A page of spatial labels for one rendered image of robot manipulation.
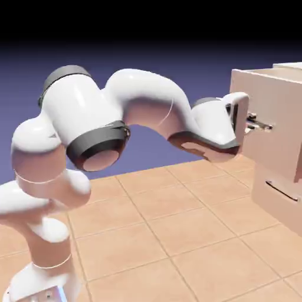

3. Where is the large light wood drawer front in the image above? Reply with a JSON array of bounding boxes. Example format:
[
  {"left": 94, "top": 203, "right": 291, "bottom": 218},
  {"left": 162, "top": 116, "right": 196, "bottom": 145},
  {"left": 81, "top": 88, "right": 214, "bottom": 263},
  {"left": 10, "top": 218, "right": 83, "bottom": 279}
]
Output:
[{"left": 229, "top": 68, "right": 302, "bottom": 185}]

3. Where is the long dark metal drawer handle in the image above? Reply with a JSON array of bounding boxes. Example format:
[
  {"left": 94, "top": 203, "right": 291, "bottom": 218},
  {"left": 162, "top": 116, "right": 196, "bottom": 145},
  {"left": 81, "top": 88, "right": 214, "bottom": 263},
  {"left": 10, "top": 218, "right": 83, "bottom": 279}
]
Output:
[{"left": 265, "top": 180, "right": 300, "bottom": 203}]

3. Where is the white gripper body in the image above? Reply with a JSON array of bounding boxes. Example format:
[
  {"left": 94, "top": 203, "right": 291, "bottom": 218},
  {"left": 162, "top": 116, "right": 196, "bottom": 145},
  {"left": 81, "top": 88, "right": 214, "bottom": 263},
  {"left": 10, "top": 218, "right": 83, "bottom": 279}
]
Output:
[{"left": 226, "top": 91, "right": 250, "bottom": 143}]

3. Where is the light wood cabinet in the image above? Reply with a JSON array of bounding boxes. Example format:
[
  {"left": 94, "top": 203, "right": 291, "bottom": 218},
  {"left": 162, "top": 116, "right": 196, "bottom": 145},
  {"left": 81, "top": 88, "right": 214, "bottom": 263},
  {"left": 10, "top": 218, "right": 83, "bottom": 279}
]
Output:
[{"left": 251, "top": 61, "right": 302, "bottom": 235}]

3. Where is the short dark metal drawer handle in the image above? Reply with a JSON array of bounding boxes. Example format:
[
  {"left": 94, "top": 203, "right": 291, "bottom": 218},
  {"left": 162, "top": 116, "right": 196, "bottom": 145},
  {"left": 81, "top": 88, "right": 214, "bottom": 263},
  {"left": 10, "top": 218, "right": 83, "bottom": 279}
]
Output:
[{"left": 247, "top": 116, "right": 274, "bottom": 130}]

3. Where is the small light wood drawer front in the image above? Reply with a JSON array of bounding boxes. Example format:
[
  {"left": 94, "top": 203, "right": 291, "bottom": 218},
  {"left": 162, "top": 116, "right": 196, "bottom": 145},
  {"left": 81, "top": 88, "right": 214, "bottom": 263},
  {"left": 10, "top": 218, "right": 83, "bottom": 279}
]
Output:
[{"left": 251, "top": 162, "right": 302, "bottom": 231}]

